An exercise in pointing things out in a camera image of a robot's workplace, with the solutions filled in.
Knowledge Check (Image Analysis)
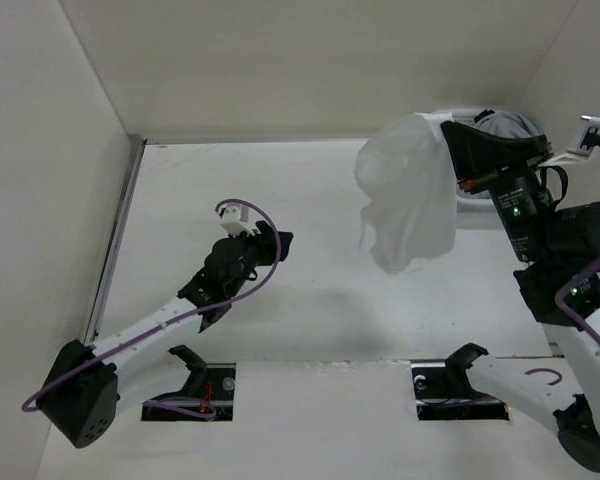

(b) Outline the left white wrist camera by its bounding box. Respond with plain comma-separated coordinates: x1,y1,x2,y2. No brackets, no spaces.
218,203,258,238

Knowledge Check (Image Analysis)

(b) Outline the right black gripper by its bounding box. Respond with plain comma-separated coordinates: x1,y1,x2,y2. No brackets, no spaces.
441,117,550,258

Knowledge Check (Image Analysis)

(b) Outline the white plastic laundry basket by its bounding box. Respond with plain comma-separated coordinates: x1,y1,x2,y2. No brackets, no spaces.
432,105,549,214

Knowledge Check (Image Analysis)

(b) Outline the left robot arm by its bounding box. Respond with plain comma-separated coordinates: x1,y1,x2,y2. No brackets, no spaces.
31,220,294,449

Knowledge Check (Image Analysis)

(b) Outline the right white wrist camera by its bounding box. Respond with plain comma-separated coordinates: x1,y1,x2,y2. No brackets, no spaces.
540,115,600,167

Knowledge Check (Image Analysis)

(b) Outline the white tank top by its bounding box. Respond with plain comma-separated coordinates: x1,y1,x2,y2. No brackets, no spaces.
354,111,457,275

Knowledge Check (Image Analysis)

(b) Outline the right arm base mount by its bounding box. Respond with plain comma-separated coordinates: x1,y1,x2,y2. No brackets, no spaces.
410,343,510,421

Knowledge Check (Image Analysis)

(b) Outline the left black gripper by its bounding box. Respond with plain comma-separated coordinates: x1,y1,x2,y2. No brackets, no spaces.
225,221,291,297

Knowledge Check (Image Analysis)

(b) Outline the grey tank top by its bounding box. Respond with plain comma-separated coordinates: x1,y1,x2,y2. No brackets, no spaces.
474,110,544,139

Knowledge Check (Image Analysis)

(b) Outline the black tank top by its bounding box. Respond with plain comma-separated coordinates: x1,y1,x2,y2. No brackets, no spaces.
473,109,495,124

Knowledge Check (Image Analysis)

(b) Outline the left metal table rail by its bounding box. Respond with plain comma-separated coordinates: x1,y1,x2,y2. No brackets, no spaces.
80,134,147,342

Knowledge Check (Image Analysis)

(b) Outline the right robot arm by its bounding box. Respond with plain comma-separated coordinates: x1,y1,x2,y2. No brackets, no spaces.
441,121,600,474

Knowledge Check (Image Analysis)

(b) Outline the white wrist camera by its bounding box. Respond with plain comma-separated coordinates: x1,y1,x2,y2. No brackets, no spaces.
218,203,258,238
540,115,600,167

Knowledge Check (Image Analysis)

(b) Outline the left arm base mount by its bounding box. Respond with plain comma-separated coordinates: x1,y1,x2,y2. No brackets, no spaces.
141,345,237,422

